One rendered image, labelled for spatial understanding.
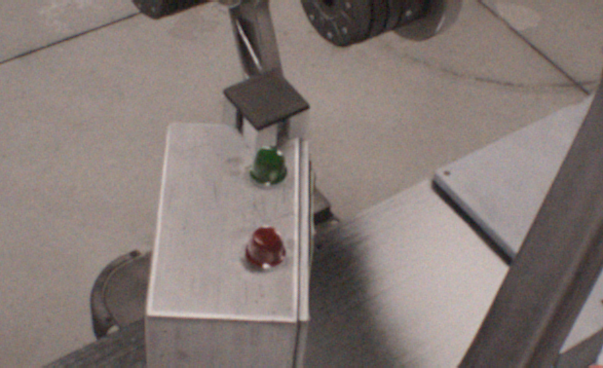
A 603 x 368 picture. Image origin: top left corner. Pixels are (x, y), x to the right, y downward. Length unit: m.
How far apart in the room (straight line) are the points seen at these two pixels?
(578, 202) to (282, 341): 0.25
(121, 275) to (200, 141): 1.51
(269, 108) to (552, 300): 0.25
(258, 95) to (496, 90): 2.34
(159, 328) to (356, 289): 0.85
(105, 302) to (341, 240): 0.78
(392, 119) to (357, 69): 0.20
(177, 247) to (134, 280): 1.55
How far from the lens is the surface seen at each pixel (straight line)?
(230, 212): 0.77
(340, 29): 1.49
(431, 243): 1.62
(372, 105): 3.02
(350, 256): 1.59
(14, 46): 3.18
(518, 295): 0.88
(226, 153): 0.81
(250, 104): 0.80
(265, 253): 0.73
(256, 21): 2.01
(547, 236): 0.87
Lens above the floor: 2.05
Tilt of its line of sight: 47 degrees down
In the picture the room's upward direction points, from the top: 6 degrees clockwise
